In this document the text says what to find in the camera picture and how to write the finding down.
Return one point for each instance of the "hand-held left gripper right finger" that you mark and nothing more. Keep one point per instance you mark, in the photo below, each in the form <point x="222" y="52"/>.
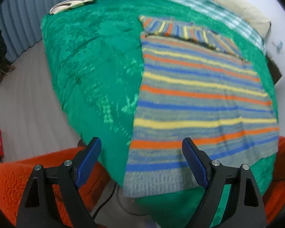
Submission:
<point x="196" y="163"/>

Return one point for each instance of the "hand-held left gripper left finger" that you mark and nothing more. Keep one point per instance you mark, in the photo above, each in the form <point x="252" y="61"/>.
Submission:
<point x="87" y="163"/>

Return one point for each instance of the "striped knit sweater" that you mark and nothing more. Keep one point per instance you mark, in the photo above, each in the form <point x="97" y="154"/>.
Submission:
<point x="194" y="106"/>

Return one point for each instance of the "dark wooden nightstand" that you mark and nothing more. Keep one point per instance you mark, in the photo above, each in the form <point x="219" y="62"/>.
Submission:
<point x="274" y="70"/>

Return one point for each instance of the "green velvet blanket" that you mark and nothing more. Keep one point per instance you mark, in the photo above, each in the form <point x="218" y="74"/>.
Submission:
<point x="90" y="71"/>

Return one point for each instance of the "green checked bed sheet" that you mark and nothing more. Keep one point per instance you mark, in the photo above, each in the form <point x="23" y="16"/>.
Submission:
<point x="209" y="7"/>

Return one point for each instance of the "grey-blue curtain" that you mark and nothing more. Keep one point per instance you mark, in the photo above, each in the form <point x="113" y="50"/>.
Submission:
<point x="38" y="11"/>

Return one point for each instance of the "folded cream patterned cloth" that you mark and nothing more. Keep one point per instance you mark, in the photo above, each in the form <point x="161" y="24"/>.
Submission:
<point x="72" y="3"/>

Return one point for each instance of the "blue wall sticker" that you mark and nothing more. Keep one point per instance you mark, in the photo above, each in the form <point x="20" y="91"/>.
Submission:
<point x="278" y="45"/>

